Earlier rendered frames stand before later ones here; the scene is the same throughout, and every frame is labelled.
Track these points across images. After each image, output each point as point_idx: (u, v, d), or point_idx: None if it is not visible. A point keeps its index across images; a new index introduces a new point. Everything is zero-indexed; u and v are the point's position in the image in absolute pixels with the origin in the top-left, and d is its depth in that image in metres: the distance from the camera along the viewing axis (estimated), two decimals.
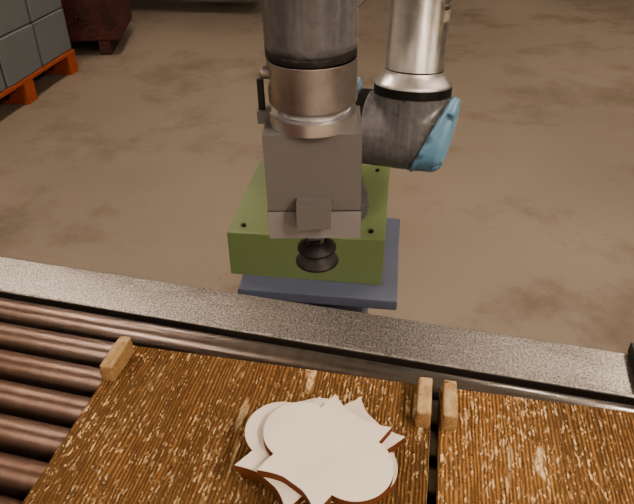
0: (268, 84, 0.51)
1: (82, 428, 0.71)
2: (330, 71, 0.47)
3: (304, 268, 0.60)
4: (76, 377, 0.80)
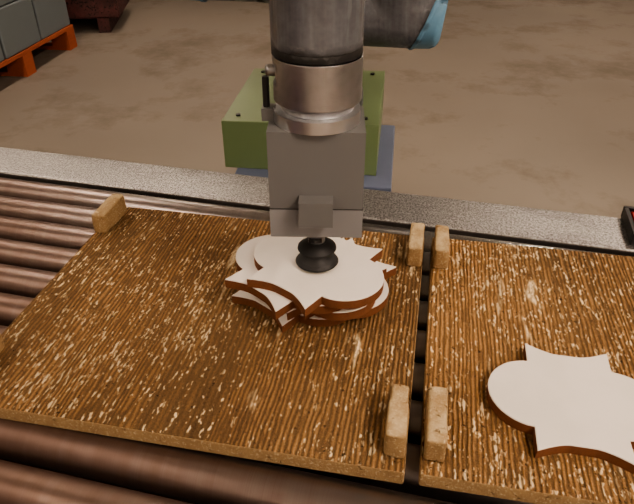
0: (273, 81, 0.51)
1: (73, 267, 0.71)
2: (336, 68, 0.47)
3: (304, 268, 0.60)
4: (69, 235, 0.80)
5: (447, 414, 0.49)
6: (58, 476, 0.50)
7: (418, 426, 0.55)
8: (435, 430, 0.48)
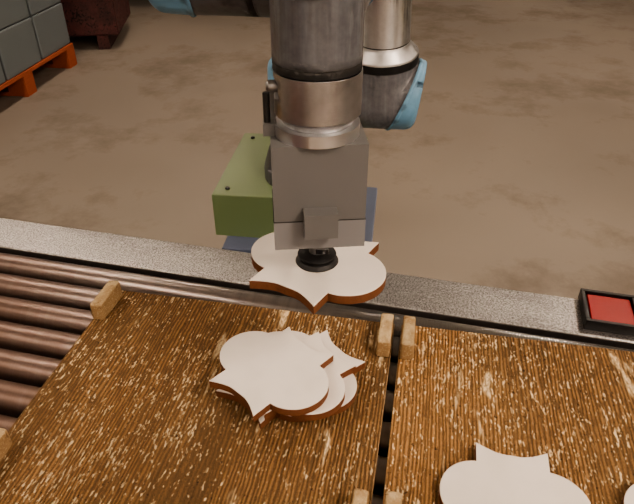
0: (274, 97, 0.52)
1: (73, 358, 0.78)
2: (340, 83, 0.48)
3: (306, 268, 0.60)
4: (69, 318, 0.87)
5: None
6: None
7: None
8: None
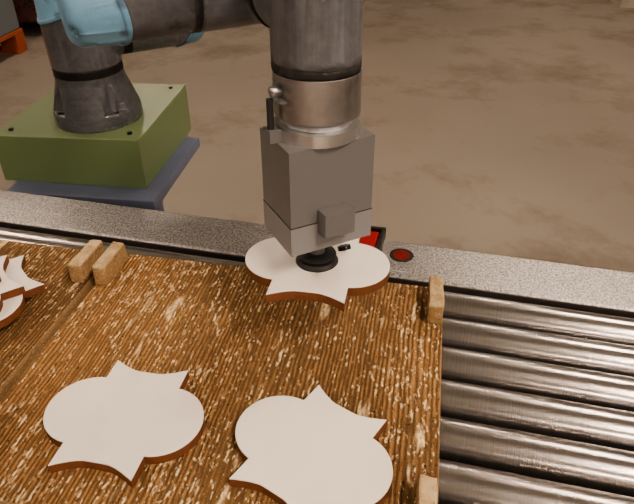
0: (279, 102, 0.51)
1: None
2: (353, 79, 0.49)
3: (313, 270, 0.60)
4: None
5: None
6: None
7: None
8: None
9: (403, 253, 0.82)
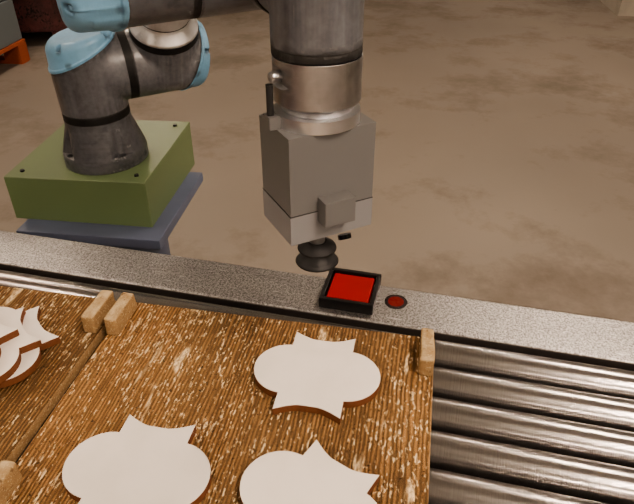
0: (279, 88, 0.50)
1: None
2: (354, 64, 0.48)
3: (313, 270, 0.60)
4: None
5: None
6: None
7: None
8: None
9: (397, 299, 0.87)
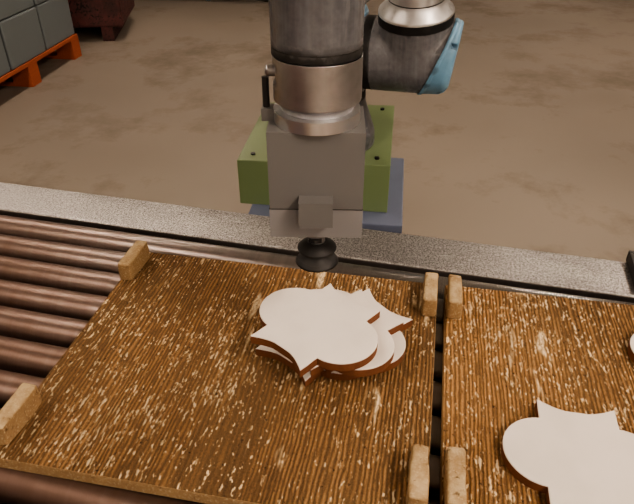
0: (273, 81, 0.51)
1: (102, 317, 0.74)
2: (336, 69, 0.47)
3: (304, 268, 0.60)
4: (94, 280, 0.83)
5: (465, 476, 0.53)
6: None
7: (436, 482, 0.58)
8: (455, 492, 0.51)
9: None
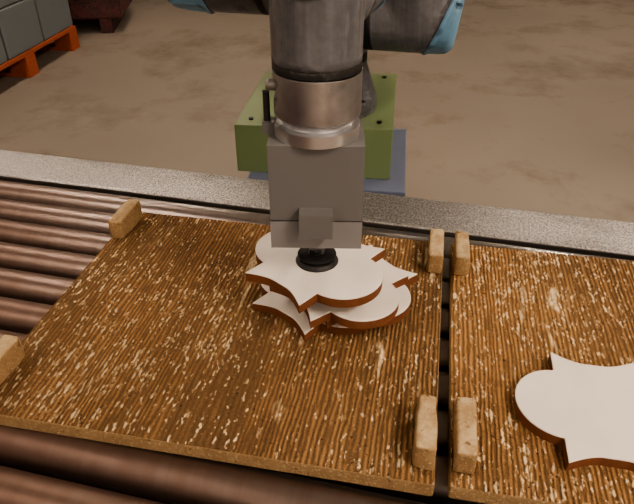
0: (274, 96, 0.52)
1: (91, 274, 0.70)
2: (336, 84, 0.48)
3: (304, 268, 0.60)
4: (84, 240, 0.80)
5: (476, 426, 0.49)
6: (83, 488, 0.49)
7: (444, 437, 0.54)
8: (465, 442, 0.47)
9: None
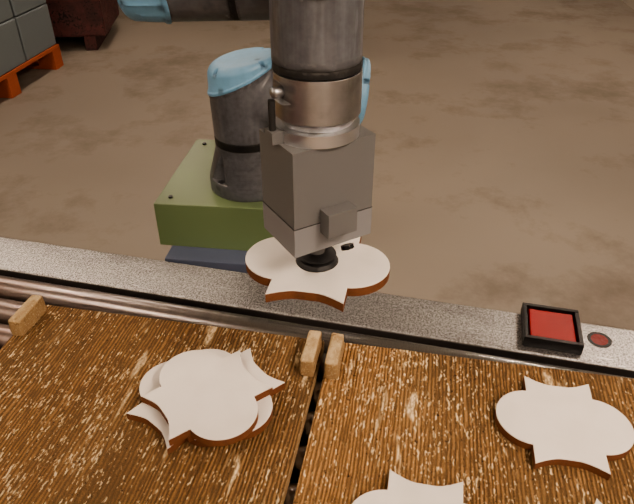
0: (281, 103, 0.50)
1: None
2: (355, 78, 0.49)
3: (314, 270, 0.60)
4: None
5: None
6: None
7: None
8: None
9: (600, 337, 0.84)
